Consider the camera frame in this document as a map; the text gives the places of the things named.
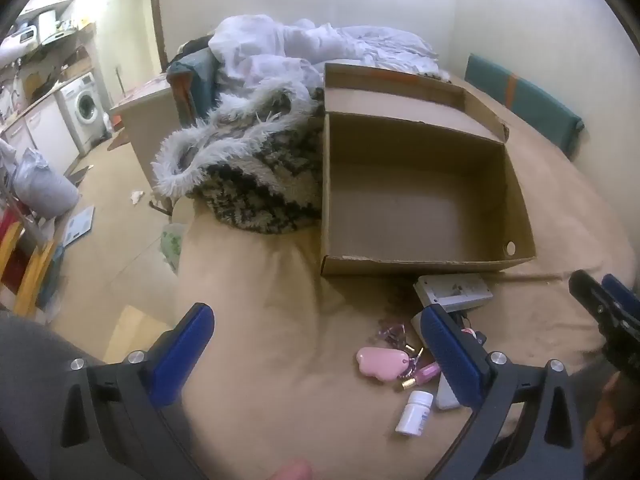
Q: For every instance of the brown wooden post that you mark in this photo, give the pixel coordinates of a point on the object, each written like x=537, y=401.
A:
x=158, y=20

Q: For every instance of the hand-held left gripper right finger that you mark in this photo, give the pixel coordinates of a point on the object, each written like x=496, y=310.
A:
x=450, y=355

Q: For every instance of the small beige table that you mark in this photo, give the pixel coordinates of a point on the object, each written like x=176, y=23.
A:
x=145, y=125

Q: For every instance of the cardboard box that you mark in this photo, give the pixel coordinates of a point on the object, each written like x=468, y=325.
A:
x=415, y=200

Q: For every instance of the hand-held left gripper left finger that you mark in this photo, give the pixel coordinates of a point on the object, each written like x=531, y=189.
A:
x=182, y=350

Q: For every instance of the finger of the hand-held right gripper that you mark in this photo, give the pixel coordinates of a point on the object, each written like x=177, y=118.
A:
x=592, y=300
x=622, y=294

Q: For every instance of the white duvet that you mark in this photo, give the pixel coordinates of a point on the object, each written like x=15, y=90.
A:
x=260, y=55

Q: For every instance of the yellow wooden rack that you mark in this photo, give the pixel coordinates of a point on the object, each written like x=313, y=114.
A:
x=30, y=270

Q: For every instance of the green patterned bag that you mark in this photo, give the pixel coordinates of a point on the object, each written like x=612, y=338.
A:
x=174, y=247

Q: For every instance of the fur-trimmed patterned jacket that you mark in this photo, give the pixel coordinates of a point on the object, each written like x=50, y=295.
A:
x=260, y=185

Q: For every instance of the crumpled white paper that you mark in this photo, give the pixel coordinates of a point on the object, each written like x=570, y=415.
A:
x=136, y=197

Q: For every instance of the white pill bottle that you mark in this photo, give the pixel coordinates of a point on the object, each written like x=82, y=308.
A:
x=412, y=415

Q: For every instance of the teal cushion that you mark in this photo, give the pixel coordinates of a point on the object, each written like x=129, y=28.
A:
x=525, y=100

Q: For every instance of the black pack red label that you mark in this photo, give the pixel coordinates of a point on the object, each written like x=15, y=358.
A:
x=479, y=337

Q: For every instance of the white rounded plastic case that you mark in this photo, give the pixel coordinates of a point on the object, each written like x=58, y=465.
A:
x=445, y=395

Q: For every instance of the person's left hand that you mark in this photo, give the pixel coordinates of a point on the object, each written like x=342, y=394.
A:
x=292, y=472

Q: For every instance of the teal cloth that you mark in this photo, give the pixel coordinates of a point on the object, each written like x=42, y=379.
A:
x=202, y=67

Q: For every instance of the white kitchen cabinet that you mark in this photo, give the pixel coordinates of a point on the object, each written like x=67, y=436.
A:
x=50, y=130

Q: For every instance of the white kitchen appliance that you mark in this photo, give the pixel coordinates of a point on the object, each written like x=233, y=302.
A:
x=46, y=22

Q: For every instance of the white washing machine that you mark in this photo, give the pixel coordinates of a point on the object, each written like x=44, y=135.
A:
x=85, y=107

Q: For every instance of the white plug charger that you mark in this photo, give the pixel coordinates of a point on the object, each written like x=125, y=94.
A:
x=418, y=330

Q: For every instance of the dirty white power strip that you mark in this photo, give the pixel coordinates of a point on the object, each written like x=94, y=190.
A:
x=450, y=291

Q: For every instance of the white plastic bag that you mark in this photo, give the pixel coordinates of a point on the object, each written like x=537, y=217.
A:
x=42, y=185

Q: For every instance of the person's right hand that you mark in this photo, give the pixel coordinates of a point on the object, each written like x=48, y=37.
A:
x=607, y=430

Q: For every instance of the small pink perfume bottle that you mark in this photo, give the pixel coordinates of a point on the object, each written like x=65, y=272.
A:
x=425, y=374

